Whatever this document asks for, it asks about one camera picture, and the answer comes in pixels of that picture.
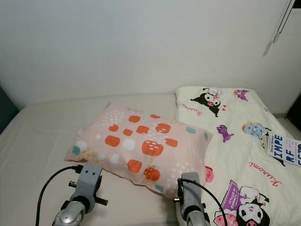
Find pink patterned pillow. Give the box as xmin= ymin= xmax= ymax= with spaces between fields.
xmin=65 ymin=102 xmax=215 ymax=199

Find bed with cream sheet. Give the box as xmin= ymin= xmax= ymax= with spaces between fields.
xmin=0 ymin=94 xmax=301 ymax=226

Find white book blue letters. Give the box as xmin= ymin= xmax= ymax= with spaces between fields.
xmin=266 ymin=133 xmax=301 ymax=168

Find teal upholstered headboard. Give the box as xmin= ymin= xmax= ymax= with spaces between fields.
xmin=0 ymin=87 xmax=21 ymax=129

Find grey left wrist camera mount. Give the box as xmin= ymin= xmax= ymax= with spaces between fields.
xmin=79 ymin=162 xmax=103 ymax=202

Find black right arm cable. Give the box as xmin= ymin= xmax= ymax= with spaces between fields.
xmin=178 ymin=178 xmax=229 ymax=226

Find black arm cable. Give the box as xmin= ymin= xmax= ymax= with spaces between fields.
xmin=35 ymin=164 xmax=82 ymax=226
xmin=178 ymin=178 xmax=229 ymax=226

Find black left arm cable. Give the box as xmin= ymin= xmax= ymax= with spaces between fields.
xmin=35 ymin=164 xmax=82 ymax=226

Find window blind pull cord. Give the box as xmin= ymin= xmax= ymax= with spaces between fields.
xmin=272 ymin=0 xmax=293 ymax=44

